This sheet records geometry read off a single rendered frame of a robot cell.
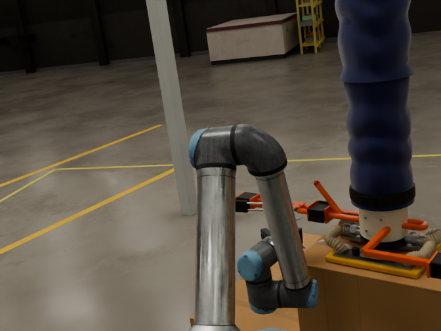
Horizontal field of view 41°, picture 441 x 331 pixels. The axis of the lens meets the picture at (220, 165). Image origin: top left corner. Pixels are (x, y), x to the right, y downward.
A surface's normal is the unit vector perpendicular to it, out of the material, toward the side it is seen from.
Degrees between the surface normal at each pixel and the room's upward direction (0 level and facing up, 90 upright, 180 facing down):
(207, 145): 59
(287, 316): 0
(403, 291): 90
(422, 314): 90
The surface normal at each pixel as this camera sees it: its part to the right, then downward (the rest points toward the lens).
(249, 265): -0.61, 0.21
